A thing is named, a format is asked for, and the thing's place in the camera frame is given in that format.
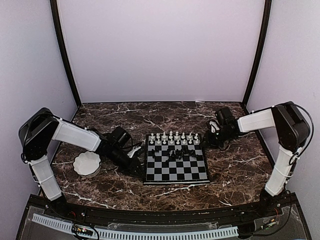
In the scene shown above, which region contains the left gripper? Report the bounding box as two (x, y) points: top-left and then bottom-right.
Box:
(108, 146), (146, 179)

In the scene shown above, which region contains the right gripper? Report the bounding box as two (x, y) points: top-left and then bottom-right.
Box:
(199, 127), (234, 150)

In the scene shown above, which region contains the black piece pile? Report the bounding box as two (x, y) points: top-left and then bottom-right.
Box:
(147, 145), (198, 163)

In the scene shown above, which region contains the black white chessboard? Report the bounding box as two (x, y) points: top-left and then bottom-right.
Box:
(143, 131), (210, 185)

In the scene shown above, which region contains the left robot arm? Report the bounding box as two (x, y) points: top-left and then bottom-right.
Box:
(18, 107), (145, 218)

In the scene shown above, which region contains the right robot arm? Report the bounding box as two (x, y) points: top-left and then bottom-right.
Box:
(200, 101), (314, 217)

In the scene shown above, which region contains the white scalloped bowl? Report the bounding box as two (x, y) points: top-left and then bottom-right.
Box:
(72, 151), (101, 178)

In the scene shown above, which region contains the white queen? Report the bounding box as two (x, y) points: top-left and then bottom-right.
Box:
(174, 131), (180, 140)

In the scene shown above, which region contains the white king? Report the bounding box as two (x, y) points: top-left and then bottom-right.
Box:
(168, 131), (173, 140)

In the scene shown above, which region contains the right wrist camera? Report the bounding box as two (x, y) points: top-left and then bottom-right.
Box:
(215, 107), (235, 126)

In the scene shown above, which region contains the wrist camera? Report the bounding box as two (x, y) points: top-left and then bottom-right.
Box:
(215, 107), (235, 126)
(111, 126), (131, 148)

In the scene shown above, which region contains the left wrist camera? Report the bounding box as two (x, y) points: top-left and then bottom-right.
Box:
(111, 126), (131, 148)

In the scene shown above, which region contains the white perforated cable tray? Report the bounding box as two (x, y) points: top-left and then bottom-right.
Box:
(31, 213), (239, 240)

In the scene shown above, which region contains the black front rail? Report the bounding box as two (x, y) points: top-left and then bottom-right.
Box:
(27, 193), (298, 226)

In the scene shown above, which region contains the right black frame post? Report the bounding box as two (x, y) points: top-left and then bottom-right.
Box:
(241, 0), (272, 107)

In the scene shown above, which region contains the black frame post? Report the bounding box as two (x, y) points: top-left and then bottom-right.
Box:
(49, 0), (82, 108)
(241, 0), (272, 107)

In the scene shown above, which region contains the left black frame post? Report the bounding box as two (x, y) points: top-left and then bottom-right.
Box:
(49, 0), (82, 108)

